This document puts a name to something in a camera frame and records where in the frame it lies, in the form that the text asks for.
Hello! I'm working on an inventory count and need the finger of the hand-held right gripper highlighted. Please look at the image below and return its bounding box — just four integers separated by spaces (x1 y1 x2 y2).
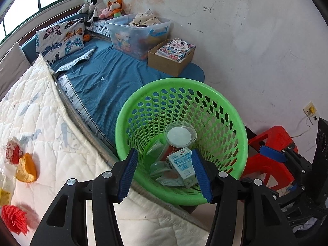
259 146 313 178
277 182 316 211

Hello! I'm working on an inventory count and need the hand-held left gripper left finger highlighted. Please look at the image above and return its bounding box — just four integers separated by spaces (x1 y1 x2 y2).
29 147 139 246

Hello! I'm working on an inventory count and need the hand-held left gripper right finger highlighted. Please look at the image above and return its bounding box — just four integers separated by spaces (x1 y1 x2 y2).
191 149 298 246

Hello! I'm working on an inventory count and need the white blue milk carton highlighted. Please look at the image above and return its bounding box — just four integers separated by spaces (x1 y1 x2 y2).
167 147 199 189

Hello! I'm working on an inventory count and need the pink plastic wrapper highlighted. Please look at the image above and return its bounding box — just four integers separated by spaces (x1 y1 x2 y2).
156 170 185 187

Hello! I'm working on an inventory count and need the clear plastic container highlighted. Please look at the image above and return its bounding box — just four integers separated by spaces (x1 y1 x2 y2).
150 160 172 177

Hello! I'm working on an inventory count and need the red printed plastic cup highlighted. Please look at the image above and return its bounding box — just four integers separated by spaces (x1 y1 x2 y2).
160 122 198 159

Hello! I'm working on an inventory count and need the green plastic basket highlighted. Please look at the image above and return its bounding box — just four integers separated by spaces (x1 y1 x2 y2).
115 77 248 206

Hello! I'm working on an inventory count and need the red plastic stool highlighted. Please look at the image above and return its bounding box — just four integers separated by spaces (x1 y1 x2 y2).
240 125 299 193

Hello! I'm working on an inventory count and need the blue bench mat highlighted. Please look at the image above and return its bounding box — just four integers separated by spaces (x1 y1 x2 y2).
50 40 206 157

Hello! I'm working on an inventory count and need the orange plastic piece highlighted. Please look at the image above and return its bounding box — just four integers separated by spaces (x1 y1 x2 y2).
15 153 38 183

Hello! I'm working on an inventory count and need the brown cardboard box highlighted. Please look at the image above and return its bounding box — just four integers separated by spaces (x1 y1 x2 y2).
147 39 197 78

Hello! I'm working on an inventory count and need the red white wrapper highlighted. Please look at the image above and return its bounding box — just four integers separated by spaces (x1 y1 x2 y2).
6 140 23 165

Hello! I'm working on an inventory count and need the red spiky toy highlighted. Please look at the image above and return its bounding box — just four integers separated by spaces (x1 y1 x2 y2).
1 205 28 236

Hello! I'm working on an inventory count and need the yellow packet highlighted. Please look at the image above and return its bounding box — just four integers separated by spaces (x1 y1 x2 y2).
0 187 12 207

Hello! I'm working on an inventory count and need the blue patterned folded cloth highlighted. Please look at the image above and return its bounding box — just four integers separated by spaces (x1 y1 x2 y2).
55 48 97 74

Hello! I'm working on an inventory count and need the colourful children's book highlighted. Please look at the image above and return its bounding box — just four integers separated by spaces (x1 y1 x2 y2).
156 38 196 62

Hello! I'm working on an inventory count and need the clear plastic storage box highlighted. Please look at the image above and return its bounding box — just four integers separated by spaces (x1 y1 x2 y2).
104 14 172 61

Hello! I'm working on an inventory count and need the blue white striped cloth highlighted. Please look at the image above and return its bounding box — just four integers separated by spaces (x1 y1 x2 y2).
85 20 114 38

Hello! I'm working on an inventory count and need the butterfly print pillow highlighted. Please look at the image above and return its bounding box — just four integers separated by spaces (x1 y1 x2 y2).
35 17 87 65

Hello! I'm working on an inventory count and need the spotted cream cloth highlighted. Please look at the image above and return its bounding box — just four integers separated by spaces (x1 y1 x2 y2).
128 9 162 28

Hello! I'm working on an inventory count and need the grey cushion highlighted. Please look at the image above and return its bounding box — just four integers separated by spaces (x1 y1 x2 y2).
0 42 32 101

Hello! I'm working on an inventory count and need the pink plush toy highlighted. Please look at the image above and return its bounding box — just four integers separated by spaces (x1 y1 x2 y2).
99 7 113 20

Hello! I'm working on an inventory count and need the orange fox plush toy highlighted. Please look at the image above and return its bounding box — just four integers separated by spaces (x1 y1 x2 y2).
107 0 126 18

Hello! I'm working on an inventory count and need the cow plush toy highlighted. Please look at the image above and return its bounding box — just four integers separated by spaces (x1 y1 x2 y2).
88 0 104 22

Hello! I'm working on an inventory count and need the grey white plush toy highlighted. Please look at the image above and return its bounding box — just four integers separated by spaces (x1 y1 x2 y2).
78 2 93 15

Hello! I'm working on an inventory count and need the white power cable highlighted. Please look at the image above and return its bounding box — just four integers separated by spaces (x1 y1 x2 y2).
292 115 315 138

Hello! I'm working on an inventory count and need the wall power socket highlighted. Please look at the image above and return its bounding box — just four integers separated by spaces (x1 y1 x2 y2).
303 102 318 118

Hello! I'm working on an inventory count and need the window with green frame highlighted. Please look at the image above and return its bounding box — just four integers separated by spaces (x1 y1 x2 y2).
0 0 80 44

